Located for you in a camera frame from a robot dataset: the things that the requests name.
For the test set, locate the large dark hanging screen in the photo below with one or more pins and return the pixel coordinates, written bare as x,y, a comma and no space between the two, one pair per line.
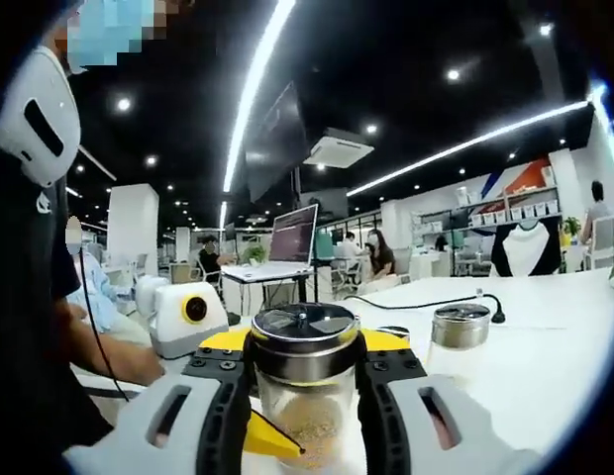
277,143

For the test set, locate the grey mesh office chair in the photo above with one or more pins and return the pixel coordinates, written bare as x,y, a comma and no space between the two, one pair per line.
603,242

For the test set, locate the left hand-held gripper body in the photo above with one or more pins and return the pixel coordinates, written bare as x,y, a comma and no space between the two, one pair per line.
173,326

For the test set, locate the white chest device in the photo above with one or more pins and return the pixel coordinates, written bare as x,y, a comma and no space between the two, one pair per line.
39,99

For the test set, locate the white standing desk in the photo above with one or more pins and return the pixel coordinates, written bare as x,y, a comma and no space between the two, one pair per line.
267,274

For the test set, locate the grey storage shelf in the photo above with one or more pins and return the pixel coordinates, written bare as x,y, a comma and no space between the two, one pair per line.
436,218

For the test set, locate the small plant in yellow pot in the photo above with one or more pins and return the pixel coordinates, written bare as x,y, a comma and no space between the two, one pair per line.
572,230

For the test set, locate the group of round ceiling spotlights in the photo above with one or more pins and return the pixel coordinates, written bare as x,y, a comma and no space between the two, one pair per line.
453,74

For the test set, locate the row of white storage boxes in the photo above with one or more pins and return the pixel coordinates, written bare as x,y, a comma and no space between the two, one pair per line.
515,213

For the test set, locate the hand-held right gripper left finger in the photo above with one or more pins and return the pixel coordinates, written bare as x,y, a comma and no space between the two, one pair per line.
138,445

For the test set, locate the open laptop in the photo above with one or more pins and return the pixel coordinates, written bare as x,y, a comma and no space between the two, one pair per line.
292,232

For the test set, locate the tall seasoning bottle brown contents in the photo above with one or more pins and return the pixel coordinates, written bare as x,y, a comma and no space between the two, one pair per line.
307,396

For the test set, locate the white ceiling air conditioner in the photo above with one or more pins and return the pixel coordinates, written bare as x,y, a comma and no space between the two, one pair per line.
339,148

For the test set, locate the small green desk plant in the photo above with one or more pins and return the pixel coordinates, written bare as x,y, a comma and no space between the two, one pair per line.
255,255

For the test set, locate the white ceiling light strip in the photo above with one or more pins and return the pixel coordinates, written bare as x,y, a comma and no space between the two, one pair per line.
465,146
248,94

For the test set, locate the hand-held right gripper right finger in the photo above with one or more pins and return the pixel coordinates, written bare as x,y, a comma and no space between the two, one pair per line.
475,445

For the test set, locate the person in dark shirt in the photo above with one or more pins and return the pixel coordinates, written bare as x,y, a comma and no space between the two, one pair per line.
25,297

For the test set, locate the small dark hanging screen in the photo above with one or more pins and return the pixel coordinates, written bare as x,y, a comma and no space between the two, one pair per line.
324,204

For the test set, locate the tall seasoning bottle white contents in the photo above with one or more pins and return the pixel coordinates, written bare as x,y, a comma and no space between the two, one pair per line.
460,324

